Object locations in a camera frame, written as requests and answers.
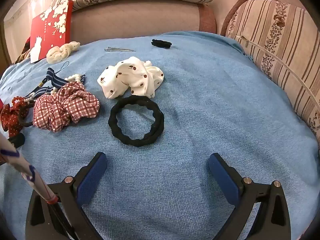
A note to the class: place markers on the red polka-dot scrunchie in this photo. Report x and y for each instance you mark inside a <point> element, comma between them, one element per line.
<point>12,120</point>

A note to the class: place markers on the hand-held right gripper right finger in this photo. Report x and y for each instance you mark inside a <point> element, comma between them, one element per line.
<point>222,177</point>

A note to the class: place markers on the red plaid scrunchie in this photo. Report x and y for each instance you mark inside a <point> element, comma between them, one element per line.
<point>65,105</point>

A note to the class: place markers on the red rimmed gift box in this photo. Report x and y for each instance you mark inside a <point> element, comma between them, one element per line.
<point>15,160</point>

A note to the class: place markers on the silver hair clip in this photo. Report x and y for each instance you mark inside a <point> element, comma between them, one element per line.
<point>110,49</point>

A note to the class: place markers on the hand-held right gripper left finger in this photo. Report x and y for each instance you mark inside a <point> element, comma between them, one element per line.
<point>92,177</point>

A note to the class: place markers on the cream scrunchie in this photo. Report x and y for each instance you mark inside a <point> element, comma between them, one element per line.
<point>58,53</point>

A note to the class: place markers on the blue towel blanket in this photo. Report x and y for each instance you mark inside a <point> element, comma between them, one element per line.
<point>200,105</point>

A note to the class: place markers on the white cherry print scrunchie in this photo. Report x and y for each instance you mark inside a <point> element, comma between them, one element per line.
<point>130,77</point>

